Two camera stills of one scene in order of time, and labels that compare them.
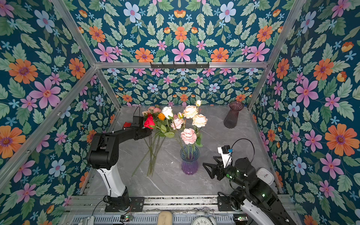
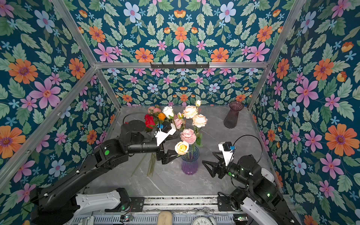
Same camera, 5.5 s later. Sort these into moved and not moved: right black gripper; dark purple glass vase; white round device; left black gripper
Moved: left black gripper
Not moved: dark purple glass vase; white round device; right black gripper
